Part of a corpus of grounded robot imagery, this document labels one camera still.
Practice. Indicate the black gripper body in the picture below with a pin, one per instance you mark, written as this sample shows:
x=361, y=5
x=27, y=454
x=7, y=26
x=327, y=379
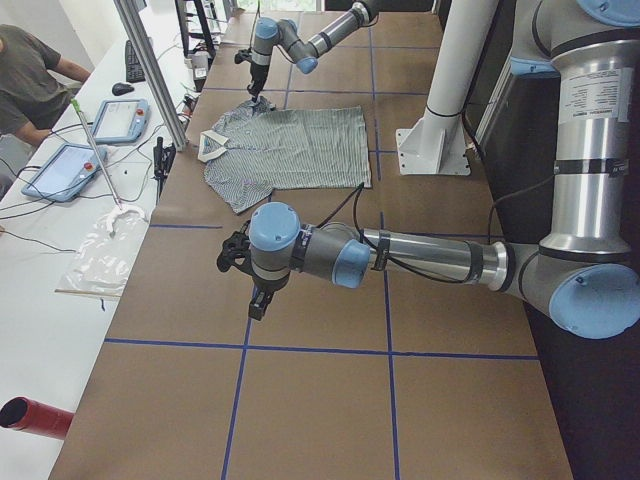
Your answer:
x=265, y=288
x=258, y=74

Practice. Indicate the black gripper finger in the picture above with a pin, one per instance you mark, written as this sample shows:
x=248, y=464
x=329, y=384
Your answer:
x=254, y=90

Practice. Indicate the blue white striped polo shirt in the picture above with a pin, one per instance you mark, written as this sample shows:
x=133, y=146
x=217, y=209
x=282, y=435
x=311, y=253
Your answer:
x=255, y=149

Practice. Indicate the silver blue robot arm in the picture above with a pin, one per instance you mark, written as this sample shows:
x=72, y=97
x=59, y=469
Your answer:
x=576, y=275
x=269, y=34

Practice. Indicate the black tool on table edge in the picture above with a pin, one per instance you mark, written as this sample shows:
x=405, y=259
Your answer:
x=163, y=157

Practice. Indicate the black keyboard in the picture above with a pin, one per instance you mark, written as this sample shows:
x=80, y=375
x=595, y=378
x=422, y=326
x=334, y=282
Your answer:
x=134, y=71

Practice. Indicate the black computer mouse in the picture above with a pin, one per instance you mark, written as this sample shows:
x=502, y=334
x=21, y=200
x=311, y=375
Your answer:
x=121, y=88

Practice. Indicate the far blue teach pendant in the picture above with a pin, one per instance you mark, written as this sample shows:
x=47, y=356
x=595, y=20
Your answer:
x=120, y=121

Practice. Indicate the blue teach pendant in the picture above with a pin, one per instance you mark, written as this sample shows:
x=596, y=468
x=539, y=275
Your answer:
x=120, y=121
x=64, y=175

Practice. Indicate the clear plastic bag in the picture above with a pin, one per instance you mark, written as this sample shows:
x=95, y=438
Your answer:
x=103, y=263

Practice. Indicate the reacher grabber stick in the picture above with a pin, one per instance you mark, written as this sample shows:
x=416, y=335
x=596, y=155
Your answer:
x=120, y=208

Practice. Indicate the near blue teach pendant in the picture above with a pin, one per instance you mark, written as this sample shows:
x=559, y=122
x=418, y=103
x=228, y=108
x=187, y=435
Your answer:
x=64, y=175

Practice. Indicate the person in green shirt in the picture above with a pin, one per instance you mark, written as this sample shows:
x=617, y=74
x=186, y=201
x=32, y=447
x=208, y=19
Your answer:
x=32, y=99

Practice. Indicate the red cylinder tube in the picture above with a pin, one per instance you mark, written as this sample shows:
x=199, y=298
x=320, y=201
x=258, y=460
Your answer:
x=30, y=416

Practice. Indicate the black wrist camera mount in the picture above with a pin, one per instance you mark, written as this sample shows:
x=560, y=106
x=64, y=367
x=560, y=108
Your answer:
x=235, y=252
x=243, y=55

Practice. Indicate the aluminium frame post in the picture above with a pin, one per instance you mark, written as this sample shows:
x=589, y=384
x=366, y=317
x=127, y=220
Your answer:
x=137, y=34

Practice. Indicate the white pillar mount base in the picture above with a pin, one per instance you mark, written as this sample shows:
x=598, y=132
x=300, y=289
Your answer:
x=435, y=145

